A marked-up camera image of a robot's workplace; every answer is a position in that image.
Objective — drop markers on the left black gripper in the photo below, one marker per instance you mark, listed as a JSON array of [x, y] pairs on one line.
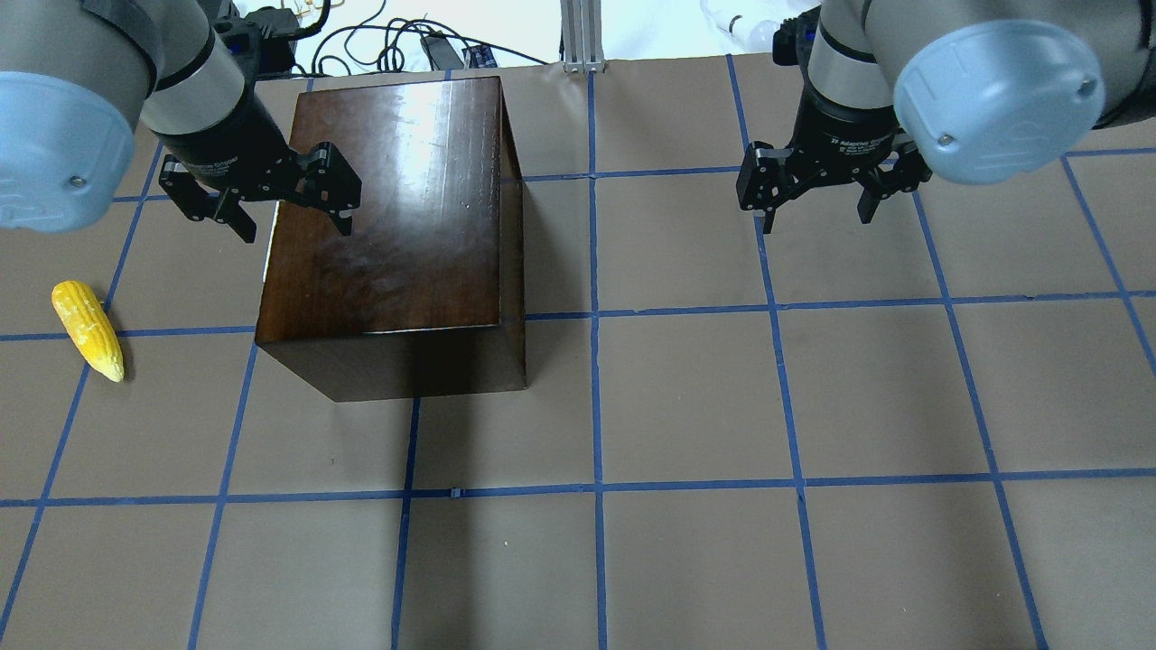
[[223, 143]]

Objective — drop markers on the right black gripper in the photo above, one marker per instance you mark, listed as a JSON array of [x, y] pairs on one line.
[[842, 135]]

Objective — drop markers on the yellow corn cob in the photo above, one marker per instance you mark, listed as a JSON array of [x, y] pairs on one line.
[[83, 318]]

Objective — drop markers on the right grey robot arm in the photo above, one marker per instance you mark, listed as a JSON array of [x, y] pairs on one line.
[[895, 93]]

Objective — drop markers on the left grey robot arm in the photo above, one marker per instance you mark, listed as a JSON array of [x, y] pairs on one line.
[[78, 78]]

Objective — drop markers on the dark wooden drawer cabinet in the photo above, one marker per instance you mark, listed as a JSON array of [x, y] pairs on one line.
[[426, 295]]

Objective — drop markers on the white light bulb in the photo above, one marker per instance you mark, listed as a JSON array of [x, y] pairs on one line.
[[752, 34]]

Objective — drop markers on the black power adapter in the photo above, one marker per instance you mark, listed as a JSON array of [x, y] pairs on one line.
[[441, 52]]

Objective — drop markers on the aluminium frame post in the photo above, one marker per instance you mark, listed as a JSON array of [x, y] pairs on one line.
[[581, 35]]

